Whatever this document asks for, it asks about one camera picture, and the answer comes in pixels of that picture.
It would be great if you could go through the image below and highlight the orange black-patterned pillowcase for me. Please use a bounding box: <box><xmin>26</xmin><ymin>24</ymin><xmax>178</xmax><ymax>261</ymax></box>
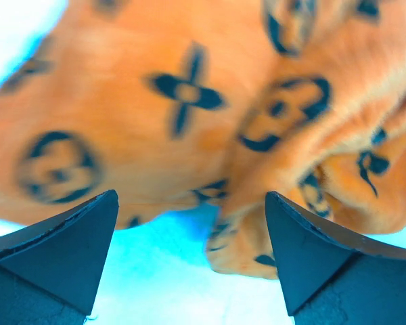
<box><xmin>0</xmin><ymin>1</ymin><xmax>406</xmax><ymax>279</ymax></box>

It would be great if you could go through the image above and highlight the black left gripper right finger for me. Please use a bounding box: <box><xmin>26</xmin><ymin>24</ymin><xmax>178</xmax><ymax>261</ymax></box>
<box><xmin>265</xmin><ymin>192</ymin><xmax>406</xmax><ymax>325</ymax></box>

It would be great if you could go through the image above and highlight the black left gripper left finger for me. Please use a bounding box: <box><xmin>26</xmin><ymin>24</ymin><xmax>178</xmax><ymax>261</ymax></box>
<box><xmin>0</xmin><ymin>190</ymin><xmax>118</xmax><ymax>324</ymax></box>

